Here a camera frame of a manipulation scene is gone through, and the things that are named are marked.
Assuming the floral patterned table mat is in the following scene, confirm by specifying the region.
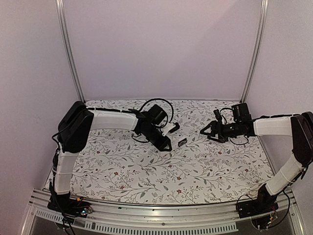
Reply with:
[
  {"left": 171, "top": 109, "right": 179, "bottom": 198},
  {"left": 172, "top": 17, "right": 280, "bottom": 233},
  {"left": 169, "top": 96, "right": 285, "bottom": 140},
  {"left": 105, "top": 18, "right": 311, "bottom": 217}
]
[{"left": 70, "top": 100, "right": 273, "bottom": 205}]

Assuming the white remote control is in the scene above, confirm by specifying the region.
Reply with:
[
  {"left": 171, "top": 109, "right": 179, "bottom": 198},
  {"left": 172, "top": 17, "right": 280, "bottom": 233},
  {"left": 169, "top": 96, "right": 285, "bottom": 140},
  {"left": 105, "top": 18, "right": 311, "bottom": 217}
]
[{"left": 171, "top": 138, "right": 187, "bottom": 151}]

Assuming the left aluminium frame post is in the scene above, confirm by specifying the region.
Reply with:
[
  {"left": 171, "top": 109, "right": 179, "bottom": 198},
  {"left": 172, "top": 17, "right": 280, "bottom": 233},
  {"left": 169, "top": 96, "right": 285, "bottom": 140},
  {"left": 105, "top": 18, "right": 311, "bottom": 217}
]
[{"left": 55, "top": 0, "right": 86, "bottom": 102}]

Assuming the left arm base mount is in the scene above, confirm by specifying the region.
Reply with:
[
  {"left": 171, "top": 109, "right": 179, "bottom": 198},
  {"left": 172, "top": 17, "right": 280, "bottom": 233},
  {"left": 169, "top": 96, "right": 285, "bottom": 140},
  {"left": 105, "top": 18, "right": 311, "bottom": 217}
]
[{"left": 47, "top": 182, "right": 93, "bottom": 224}]

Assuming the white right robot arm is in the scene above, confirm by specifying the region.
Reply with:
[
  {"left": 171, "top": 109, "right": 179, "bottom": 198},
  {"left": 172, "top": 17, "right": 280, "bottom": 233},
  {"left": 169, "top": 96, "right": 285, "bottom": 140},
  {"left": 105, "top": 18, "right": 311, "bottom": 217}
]
[{"left": 200, "top": 103, "right": 313, "bottom": 213}]

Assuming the right aluminium frame post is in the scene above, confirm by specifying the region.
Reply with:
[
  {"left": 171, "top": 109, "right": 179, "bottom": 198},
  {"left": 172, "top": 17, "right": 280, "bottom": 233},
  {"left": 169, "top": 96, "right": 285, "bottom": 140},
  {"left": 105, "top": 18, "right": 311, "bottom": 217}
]
[{"left": 240, "top": 0, "right": 269, "bottom": 103}]

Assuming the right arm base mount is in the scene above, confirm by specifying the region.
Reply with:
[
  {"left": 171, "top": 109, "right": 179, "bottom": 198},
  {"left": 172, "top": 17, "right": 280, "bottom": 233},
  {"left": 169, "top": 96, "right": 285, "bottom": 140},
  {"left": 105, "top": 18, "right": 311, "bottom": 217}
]
[{"left": 236, "top": 185, "right": 279, "bottom": 230}]

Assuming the front aluminium rail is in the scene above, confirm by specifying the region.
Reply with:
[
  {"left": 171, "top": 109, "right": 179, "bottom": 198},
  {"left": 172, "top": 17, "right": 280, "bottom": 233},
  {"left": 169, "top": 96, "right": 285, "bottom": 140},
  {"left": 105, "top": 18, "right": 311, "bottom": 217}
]
[{"left": 20, "top": 189, "right": 306, "bottom": 235}]

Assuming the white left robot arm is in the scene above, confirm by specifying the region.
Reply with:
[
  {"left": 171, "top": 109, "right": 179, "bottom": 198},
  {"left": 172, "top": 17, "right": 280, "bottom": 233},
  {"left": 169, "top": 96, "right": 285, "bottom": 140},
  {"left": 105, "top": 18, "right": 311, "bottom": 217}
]
[{"left": 49, "top": 101, "right": 172, "bottom": 212}]

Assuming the right black camera cable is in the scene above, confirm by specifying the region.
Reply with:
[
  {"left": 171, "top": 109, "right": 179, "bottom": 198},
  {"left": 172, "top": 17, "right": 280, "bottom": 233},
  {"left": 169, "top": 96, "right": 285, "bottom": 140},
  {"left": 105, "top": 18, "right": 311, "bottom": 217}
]
[{"left": 220, "top": 107, "right": 234, "bottom": 123}]

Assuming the left black camera cable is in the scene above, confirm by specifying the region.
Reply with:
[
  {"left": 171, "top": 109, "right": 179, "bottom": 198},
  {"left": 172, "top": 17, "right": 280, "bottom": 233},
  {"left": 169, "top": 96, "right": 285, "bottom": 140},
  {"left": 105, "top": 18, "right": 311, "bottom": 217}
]
[{"left": 140, "top": 98, "right": 175, "bottom": 123}]

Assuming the black camera cable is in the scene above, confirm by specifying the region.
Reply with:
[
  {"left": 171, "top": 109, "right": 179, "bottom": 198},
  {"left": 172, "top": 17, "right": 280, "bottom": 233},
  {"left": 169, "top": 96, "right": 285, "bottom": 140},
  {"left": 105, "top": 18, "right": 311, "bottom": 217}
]
[
  {"left": 140, "top": 98, "right": 175, "bottom": 123},
  {"left": 220, "top": 107, "right": 234, "bottom": 123}
]

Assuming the aluminium frame post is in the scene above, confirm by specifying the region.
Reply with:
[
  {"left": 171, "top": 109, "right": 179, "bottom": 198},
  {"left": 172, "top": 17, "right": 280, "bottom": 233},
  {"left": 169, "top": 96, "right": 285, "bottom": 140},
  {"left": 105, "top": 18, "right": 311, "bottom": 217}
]
[
  {"left": 55, "top": 0, "right": 86, "bottom": 102},
  {"left": 240, "top": 0, "right": 269, "bottom": 103}
]

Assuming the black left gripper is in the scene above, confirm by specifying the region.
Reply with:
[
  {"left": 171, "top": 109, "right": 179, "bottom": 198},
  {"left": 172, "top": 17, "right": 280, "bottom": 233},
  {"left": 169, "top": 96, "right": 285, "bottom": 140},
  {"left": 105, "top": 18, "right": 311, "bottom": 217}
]
[{"left": 141, "top": 126, "right": 172, "bottom": 151}]

